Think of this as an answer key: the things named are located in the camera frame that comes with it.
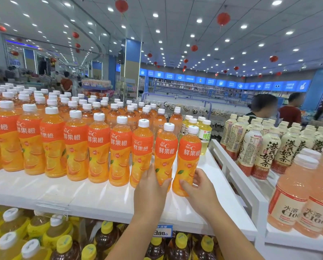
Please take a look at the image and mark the person's right hand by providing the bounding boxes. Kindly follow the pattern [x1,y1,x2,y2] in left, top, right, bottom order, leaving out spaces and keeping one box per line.
[179,168,223,217]

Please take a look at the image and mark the person's left hand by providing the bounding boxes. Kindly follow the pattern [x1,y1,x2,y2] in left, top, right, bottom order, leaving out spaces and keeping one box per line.
[133,164,173,221]

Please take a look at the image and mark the orange juice bottles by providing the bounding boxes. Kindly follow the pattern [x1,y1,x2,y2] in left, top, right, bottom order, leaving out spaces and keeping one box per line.
[0,83,183,176]

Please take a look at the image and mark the person's right forearm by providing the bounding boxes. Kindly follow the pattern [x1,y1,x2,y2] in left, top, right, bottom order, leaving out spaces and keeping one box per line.
[203,205,265,260]

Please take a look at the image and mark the person's left forearm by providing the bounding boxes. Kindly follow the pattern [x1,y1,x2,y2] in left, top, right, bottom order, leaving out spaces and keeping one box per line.
[104,213,163,260]

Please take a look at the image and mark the white railed shelf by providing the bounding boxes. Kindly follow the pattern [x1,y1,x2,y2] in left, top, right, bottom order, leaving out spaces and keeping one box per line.
[209,139,323,260]

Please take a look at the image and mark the yellow cap bottles lower shelf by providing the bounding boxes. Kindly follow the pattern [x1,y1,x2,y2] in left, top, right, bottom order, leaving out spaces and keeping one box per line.
[0,207,72,260]

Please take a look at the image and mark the blue white price tag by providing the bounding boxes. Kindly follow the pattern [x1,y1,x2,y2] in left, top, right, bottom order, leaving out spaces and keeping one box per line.
[152,224,173,238]

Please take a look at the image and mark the rows of cream tea bottles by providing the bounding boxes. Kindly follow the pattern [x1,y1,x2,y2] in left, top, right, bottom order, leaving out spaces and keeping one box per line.
[220,113,323,179]

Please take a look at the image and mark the rows of light pink drinks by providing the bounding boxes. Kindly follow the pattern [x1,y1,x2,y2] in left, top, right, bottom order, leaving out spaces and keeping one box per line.
[267,145,323,241]

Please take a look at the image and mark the blue illuminated sign band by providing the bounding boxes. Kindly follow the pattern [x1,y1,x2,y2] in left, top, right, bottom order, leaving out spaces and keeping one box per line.
[139,68,323,94]

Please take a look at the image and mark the blue beige pillar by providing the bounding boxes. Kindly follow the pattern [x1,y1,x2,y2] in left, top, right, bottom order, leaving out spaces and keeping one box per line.
[121,38,142,99]

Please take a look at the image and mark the blue rail display counter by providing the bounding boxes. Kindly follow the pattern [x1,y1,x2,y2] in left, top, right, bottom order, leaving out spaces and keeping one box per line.
[141,92,251,120]

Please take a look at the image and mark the blue wall pillar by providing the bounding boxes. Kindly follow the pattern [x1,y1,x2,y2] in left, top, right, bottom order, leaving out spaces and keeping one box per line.
[301,68,323,111]

